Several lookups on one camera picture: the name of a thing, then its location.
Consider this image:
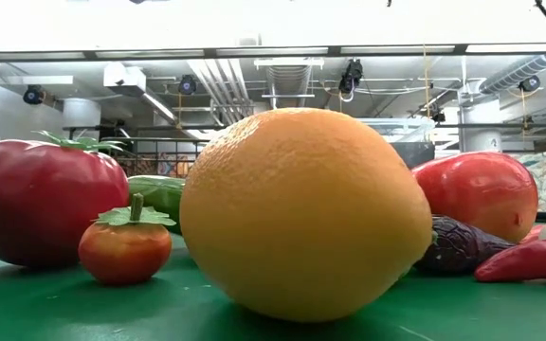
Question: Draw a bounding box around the purple eggplant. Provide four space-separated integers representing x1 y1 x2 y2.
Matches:
414 215 516 275

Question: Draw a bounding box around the green table mat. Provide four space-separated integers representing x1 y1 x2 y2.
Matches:
0 222 546 341

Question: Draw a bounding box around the small red tomato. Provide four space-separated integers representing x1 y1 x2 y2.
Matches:
77 192 178 286

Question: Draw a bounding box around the clear plastic container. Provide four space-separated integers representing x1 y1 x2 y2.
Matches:
355 117 438 144

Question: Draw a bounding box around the green cucumber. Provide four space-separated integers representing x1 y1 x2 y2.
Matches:
127 174 187 236

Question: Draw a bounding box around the gold wire basket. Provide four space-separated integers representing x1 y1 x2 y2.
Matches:
100 135 208 179

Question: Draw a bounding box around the silver ventilation duct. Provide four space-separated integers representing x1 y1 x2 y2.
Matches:
479 54 546 95
266 64 313 109

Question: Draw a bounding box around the large dark red tomato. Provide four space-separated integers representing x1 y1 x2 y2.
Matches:
0 131 131 268

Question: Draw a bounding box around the large shiny red apple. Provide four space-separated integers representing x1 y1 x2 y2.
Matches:
410 151 539 244

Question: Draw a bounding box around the red chili pepper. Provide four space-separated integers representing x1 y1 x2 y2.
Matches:
474 239 546 284

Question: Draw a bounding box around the orange yellow mango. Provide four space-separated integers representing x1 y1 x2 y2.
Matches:
179 107 434 323

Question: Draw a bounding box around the black overhead frame beam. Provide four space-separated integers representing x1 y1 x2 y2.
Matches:
0 43 546 63

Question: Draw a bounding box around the black ceiling camera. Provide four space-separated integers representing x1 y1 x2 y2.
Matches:
22 84 46 106
337 58 364 95
518 74 541 94
177 74 199 96

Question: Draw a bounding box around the small pink red vegetable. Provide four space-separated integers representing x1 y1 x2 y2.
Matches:
519 224 546 245

